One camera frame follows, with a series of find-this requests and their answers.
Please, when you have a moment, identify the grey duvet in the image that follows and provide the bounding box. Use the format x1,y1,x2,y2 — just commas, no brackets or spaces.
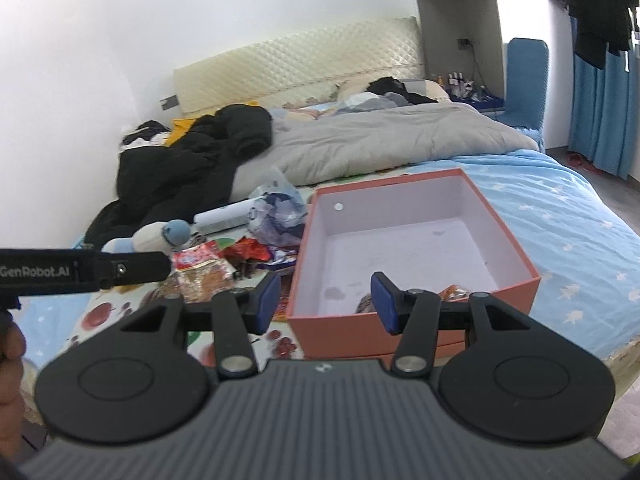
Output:
230,103,538,202

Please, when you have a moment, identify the blue purple snack packet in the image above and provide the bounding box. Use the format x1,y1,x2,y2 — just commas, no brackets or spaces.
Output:
257,246,298,273

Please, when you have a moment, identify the red snack wrapper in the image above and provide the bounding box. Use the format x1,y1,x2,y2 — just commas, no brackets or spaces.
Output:
222,236,271,281

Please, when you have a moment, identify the white blue bird plush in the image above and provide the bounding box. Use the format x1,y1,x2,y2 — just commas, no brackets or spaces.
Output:
101,219,191,256

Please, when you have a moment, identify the white cylindrical tube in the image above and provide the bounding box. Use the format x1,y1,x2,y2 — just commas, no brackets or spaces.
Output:
193,198,257,234

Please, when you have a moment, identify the pillow with dark clothes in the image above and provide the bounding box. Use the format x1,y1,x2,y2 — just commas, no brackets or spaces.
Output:
335,76,451,113

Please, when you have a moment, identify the grey bedside shelf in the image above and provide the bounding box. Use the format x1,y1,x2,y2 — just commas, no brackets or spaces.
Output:
416,0,504,96

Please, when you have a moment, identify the person's left hand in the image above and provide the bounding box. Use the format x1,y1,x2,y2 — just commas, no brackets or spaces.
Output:
0,322,26,458

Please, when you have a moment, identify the clear blue plastic bag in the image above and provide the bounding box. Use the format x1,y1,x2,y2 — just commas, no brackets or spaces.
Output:
247,167,307,247

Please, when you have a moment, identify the black jacket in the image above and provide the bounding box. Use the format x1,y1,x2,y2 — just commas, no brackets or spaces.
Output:
84,104,272,248

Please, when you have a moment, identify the red white snack packet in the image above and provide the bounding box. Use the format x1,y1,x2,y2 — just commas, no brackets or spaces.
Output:
160,240,234,304

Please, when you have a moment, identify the cream quilted headboard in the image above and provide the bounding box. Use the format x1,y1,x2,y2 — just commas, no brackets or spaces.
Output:
174,16,424,117

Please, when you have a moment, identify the orange cardboard box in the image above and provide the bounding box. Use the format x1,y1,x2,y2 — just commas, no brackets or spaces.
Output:
286,169,540,359

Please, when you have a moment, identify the blue curtain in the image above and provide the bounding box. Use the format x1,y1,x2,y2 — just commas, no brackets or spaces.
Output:
568,32,639,180

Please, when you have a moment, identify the blue chair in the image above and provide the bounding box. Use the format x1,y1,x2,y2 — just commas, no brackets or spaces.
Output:
498,38,549,132

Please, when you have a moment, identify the orange snack packet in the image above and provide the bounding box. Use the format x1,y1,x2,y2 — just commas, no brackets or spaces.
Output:
356,285,471,314

